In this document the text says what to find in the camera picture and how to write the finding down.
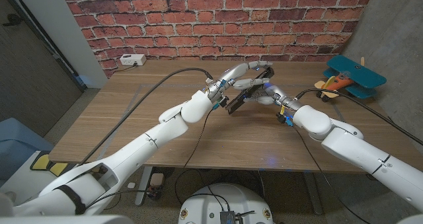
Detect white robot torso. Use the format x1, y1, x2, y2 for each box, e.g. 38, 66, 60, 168
178, 183, 274, 224

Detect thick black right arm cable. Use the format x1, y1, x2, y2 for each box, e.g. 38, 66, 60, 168
295, 88, 423, 146

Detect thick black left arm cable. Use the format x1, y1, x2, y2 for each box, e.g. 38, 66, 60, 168
79, 67, 214, 166

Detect black power strip cable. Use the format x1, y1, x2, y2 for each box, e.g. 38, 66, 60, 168
111, 63, 138, 75

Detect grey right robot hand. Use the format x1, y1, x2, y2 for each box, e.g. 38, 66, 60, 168
244, 83, 303, 112

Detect dark grey door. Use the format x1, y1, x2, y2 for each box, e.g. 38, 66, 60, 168
0, 0, 83, 137

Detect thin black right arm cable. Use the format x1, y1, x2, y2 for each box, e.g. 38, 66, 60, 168
292, 126, 373, 224

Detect clear tape strip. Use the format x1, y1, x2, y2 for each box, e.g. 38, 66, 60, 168
95, 84, 143, 161

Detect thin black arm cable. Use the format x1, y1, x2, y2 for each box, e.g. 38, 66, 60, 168
292, 126, 373, 224
82, 108, 214, 211

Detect red brick printed backdrop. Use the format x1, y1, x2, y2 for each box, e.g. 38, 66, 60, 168
59, 0, 377, 78

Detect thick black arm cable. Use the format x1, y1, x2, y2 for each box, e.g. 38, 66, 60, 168
79, 67, 214, 166
295, 88, 423, 146

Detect table control box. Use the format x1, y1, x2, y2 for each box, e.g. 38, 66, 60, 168
147, 172, 165, 200

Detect blue plastic bin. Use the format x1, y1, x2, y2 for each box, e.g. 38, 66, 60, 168
0, 117, 56, 182

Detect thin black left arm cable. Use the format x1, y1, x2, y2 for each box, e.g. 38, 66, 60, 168
82, 108, 214, 211

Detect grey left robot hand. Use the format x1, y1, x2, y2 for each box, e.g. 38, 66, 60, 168
206, 60, 274, 102

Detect black door handle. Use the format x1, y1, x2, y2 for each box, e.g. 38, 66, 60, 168
2, 13, 22, 27

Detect white power strip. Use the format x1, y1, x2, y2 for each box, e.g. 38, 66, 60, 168
119, 54, 147, 67

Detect teal orange toy airplane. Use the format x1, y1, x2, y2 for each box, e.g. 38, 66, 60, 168
313, 54, 387, 102

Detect grey module on torso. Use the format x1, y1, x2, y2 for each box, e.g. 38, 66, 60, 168
219, 210, 245, 224

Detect grey table leg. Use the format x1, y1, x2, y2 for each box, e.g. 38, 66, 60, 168
134, 166, 153, 207
302, 170, 324, 215

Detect black stapler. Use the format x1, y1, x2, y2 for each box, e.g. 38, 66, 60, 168
225, 67, 275, 115

